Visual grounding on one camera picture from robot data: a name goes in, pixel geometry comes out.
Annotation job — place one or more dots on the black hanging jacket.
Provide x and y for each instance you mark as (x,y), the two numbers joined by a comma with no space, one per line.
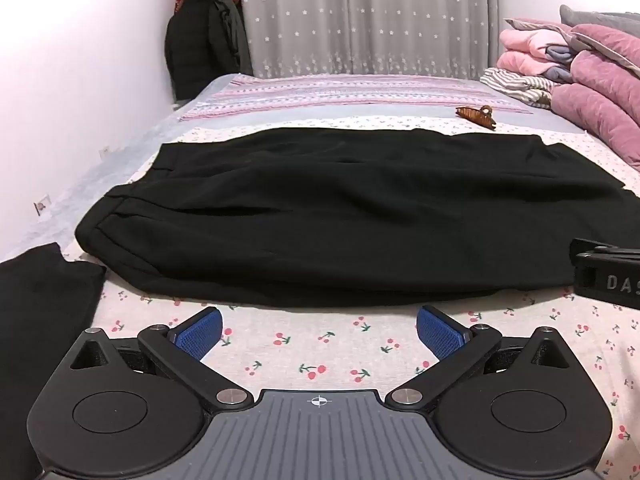
(192,50)

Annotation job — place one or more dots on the grey hanging jacket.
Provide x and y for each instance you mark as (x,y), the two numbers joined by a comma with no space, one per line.
(232,30)

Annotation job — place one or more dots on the pink striped blanket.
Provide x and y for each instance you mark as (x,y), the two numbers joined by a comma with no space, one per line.
(350,92)

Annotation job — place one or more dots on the pink folded garment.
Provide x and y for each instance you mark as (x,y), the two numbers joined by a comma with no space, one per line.
(522,47)

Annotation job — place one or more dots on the grey striped garment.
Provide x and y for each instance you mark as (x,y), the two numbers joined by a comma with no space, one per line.
(510,82)

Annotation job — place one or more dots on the grey star curtain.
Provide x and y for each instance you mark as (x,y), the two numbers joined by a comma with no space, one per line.
(365,15)

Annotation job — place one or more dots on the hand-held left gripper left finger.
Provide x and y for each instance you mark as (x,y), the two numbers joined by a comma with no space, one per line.
(197,332)

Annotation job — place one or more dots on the grey pillow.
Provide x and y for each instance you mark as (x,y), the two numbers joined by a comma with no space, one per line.
(600,19)

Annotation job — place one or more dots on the mauve quilt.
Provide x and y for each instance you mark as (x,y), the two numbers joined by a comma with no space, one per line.
(600,95)

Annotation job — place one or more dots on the white wall socket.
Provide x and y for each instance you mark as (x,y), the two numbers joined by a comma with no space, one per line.
(105,151)
(42,205)

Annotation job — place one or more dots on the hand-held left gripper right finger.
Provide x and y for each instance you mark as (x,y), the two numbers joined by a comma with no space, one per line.
(440,332)

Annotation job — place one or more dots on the black cloth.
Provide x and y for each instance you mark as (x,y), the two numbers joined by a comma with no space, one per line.
(40,310)

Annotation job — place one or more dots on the blue-grey folded garment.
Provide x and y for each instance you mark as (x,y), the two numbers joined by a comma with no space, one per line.
(557,60)

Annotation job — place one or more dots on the brown hair claw clip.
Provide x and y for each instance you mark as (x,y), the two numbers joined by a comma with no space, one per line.
(475,114)

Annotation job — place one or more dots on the black pants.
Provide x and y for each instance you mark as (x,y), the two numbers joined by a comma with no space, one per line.
(325,210)

